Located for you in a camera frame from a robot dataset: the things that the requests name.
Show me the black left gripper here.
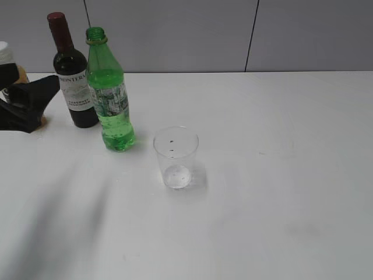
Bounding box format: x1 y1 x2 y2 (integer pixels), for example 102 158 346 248
0 63 60 133

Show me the green sprite bottle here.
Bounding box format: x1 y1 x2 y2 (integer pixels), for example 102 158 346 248
86 27 135 152

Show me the transparent plastic cup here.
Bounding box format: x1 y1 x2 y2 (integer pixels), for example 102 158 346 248
153 126 199 190

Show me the dark red wine bottle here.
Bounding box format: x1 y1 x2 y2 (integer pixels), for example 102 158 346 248
47 12 98 128

